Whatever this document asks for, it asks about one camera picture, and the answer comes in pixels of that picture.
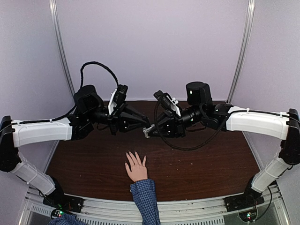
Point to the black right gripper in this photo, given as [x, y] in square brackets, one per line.
[173, 126]

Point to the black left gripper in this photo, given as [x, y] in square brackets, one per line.
[116, 122]

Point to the left aluminium frame post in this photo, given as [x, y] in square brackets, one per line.
[60, 45]

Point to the mannequin hand with painted nails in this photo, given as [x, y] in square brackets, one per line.
[136, 168]

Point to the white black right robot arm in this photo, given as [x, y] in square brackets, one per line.
[225, 117]

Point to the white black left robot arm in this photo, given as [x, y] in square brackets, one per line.
[89, 109]

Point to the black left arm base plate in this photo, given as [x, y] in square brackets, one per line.
[64, 204]

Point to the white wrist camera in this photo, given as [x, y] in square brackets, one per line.
[167, 102]
[118, 97]

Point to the aluminium frame post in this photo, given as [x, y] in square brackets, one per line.
[60, 45]
[243, 48]

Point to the clear nail polish bottle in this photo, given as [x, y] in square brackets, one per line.
[147, 131]

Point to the slotted aluminium base rail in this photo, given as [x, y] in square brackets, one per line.
[211, 211]

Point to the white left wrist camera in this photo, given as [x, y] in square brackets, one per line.
[118, 97]

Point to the right aluminium frame post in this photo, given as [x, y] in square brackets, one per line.
[243, 48]

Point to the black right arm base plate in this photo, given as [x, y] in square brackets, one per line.
[241, 202]

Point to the blue checkered shirt sleeve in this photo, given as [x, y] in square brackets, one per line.
[144, 196]

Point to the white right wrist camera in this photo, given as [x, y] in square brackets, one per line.
[167, 102]

